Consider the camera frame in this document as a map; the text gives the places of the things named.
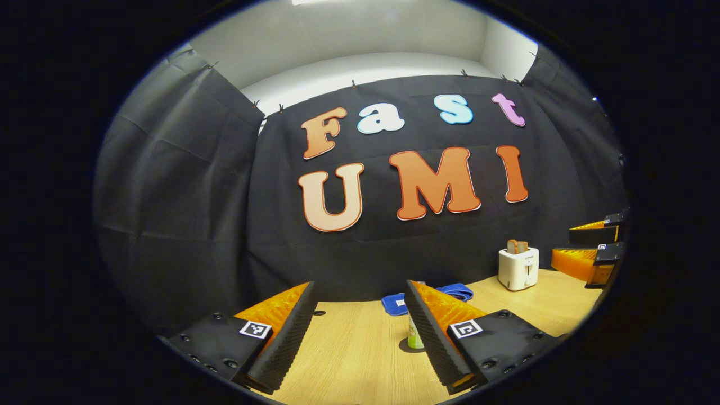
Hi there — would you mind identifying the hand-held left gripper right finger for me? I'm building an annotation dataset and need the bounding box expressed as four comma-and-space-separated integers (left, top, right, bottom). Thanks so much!
404, 280, 563, 396

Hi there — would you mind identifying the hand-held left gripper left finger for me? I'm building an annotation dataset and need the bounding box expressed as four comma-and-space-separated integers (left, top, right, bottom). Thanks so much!
166, 281, 320, 396

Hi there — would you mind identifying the cream toaster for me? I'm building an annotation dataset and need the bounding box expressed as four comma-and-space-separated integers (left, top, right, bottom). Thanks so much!
498, 247, 540, 291

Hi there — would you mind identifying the blue cloth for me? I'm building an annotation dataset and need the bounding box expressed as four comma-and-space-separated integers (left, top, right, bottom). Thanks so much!
381, 283, 475, 317

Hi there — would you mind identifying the white green water bottle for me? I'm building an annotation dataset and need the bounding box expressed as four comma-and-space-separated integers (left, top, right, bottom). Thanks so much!
407, 312, 425, 350

